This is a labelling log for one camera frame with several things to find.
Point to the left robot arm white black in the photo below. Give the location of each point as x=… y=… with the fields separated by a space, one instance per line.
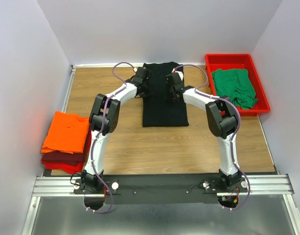
x=103 y=121

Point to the orange folded t shirt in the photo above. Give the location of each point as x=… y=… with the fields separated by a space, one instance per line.
x=67 y=134

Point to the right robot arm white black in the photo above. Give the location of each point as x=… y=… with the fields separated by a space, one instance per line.
x=223 y=122

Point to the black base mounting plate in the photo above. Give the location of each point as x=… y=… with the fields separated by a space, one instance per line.
x=159 y=189

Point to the green t shirt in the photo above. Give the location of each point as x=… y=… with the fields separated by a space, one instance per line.
x=235 y=84

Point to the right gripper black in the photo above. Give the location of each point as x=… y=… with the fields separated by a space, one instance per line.
x=168 y=88

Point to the aluminium frame rail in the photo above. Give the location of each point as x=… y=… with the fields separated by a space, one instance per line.
x=259 y=184

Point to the black t shirt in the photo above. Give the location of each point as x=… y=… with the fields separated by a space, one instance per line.
x=158 y=110

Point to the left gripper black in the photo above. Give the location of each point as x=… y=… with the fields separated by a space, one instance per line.
x=146 y=94

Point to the red plastic bin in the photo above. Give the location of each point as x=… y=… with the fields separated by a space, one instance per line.
x=227 y=61

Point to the red folded t shirt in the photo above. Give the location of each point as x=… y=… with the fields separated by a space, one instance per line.
x=66 y=167

